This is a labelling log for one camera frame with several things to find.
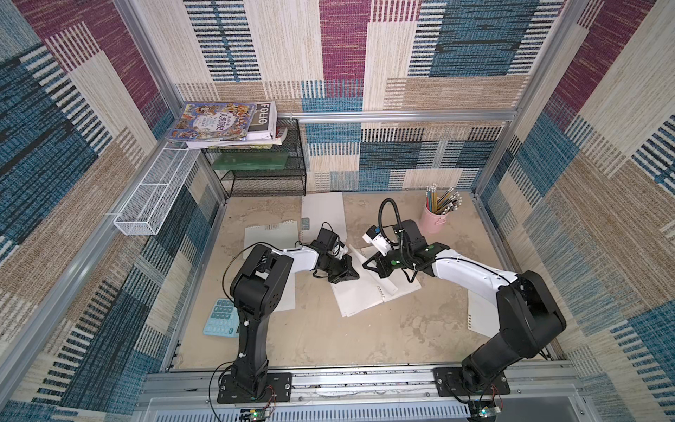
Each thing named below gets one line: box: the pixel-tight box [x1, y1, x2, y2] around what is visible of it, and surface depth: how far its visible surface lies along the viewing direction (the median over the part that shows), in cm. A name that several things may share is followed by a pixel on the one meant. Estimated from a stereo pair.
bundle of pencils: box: [425, 182, 464, 215], surface depth 102 cm
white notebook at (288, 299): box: [273, 269, 297, 313], surface depth 91 cm
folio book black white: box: [233, 101, 283, 146], surface depth 83 cm
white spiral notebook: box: [300, 191, 348, 245], surface depth 118 cm
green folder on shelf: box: [210, 152, 289, 170], surface depth 101 cm
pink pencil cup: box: [420, 196, 451, 234], surface depth 104 cm
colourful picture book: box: [166, 101, 258, 142], surface depth 83 cm
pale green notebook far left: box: [243, 219, 299, 259], surface depth 111 cm
